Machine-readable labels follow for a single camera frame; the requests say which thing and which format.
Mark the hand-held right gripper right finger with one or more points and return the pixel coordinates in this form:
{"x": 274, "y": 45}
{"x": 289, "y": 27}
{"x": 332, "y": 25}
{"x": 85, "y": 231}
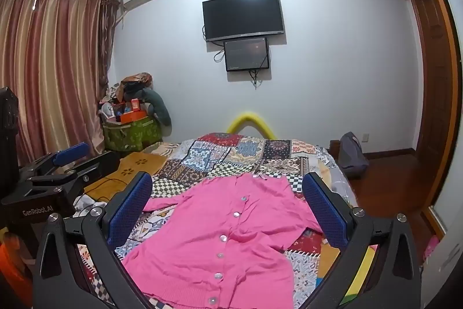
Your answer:
{"x": 325, "y": 211}

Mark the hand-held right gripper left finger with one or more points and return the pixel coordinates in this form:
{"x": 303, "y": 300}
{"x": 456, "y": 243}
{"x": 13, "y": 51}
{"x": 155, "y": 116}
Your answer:
{"x": 127, "y": 211}

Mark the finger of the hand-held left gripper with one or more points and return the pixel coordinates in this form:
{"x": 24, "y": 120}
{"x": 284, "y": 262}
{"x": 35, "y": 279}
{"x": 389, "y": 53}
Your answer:
{"x": 97, "y": 166}
{"x": 70, "y": 153}

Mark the pink buttoned cardigan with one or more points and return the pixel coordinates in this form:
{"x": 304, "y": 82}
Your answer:
{"x": 224, "y": 258}

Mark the light floral bed sheet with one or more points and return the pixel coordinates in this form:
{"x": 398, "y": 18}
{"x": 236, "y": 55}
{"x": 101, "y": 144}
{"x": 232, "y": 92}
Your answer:
{"x": 340, "y": 178}

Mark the green patterned storage bag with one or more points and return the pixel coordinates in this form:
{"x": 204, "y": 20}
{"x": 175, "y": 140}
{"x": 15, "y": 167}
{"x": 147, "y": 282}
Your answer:
{"x": 130, "y": 135}

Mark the yellow flower print mat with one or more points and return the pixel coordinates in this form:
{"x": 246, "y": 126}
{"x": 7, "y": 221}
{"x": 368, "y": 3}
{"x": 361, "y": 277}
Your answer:
{"x": 144, "y": 162}

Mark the grey bag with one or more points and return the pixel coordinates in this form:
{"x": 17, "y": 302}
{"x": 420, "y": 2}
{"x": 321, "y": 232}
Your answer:
{"x": 352, "y": 157}

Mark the orange box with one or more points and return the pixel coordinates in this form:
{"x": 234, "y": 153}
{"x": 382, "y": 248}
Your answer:
{"x": 133, "y": 113}

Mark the multicoloured foam mat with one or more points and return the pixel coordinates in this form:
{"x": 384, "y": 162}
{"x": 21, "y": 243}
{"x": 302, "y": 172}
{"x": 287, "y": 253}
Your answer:
{"x": 361, "y": 269}

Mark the grey plush pillow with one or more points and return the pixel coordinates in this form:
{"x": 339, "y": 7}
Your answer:
{"x": 161, "y": 108}

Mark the brown orange cloth bundle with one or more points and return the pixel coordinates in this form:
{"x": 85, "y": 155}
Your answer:
{"x": 137, "y": 81}

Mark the striped pink beige curtain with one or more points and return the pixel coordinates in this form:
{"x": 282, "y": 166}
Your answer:
{"x": 54, "y": 59}

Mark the patchwork printed blanket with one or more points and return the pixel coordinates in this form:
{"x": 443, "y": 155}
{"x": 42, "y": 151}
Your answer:
{"x": 217, "y": 157}

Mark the pink heart decoration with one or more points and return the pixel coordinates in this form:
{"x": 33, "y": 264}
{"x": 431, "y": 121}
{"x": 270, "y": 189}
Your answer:
{"x": 431, "y": 249}

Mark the yellow foam tube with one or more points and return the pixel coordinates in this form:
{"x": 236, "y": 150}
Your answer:
{"x": 249, "y": 115}

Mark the white wardrobe door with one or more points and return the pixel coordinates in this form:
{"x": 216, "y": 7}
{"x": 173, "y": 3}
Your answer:
{"x": 450, "y": 222}

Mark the brown patterned curtain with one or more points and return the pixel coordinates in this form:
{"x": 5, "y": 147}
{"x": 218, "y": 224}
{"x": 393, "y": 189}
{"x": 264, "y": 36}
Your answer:
{"x": 110, "y": 26}

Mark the brown wooden door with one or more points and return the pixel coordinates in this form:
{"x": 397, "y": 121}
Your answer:
{"x": 434, "y": 77}

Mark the white wall socket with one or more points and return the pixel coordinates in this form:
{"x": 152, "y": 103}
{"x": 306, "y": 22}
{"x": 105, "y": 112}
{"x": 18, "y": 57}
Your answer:
{"x": 364, "y": 137}

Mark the small black wall monitor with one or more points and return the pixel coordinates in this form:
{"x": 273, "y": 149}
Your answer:
{"x": 246, "y": 53}

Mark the large black wall television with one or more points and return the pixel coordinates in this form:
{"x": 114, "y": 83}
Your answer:
{"x": 242, "y": 15}

